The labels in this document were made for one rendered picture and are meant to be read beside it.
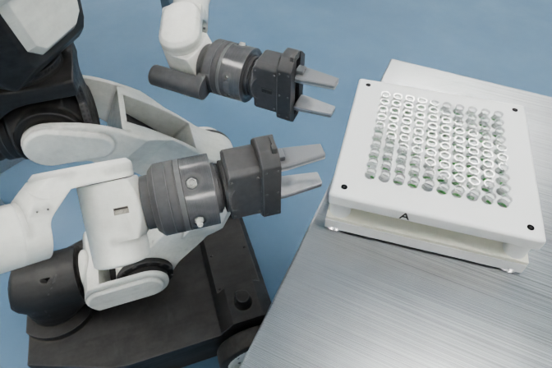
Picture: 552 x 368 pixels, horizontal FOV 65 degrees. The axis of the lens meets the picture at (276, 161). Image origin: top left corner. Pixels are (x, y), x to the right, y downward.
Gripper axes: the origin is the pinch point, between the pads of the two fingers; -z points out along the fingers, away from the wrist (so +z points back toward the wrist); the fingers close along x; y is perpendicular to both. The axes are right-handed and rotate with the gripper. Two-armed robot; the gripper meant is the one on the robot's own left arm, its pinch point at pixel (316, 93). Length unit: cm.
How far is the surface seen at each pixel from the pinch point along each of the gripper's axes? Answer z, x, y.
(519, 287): -32.6, 6.8, 16.5
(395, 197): -15.8, -0.4, 15.3
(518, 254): -31.0, 3.2, 14.6
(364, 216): -12.9, 4.3, 16.0
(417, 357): -23.1, 6.8, 29.6
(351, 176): -9.9, -0.3, 14.2
